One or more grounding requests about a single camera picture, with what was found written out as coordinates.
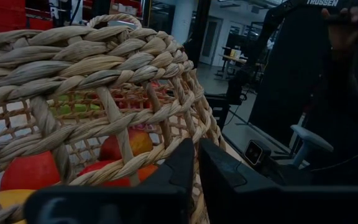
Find woven wicker basket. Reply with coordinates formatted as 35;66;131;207
0;12;227;224

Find background work table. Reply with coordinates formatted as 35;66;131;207
214;45;249;80

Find person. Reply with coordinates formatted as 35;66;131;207
247;0;358;187

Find small square depth camera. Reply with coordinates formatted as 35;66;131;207
243;139;272;167

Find large crimson apple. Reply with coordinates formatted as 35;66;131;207
0;151;62;191

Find yellow fruit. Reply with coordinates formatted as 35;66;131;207
0;189;37;224

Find red yellow mango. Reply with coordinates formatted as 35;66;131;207
99;128;154;162

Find red storage bins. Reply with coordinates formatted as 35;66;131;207
0;0;55;35

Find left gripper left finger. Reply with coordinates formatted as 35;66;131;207
23;138;195;224

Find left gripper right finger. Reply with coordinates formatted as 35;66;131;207
199;138;358;224

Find black office chair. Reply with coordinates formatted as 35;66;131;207
226;68;250;106

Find grey chair armrest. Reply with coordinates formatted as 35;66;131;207
290;124;334;167

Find person's hand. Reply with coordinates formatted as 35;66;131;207
321;6;358;62

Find orange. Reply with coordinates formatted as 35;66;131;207
137;164;160;183

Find bright green apple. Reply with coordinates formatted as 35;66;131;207
48;94;101;116

